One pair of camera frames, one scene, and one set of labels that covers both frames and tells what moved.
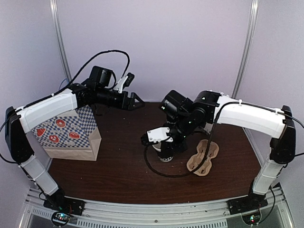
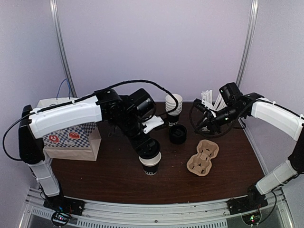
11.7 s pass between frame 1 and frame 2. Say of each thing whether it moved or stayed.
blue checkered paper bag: stayed
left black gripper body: moved
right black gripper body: moved
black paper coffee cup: moved
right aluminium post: stayed
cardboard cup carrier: stayed
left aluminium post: stayed
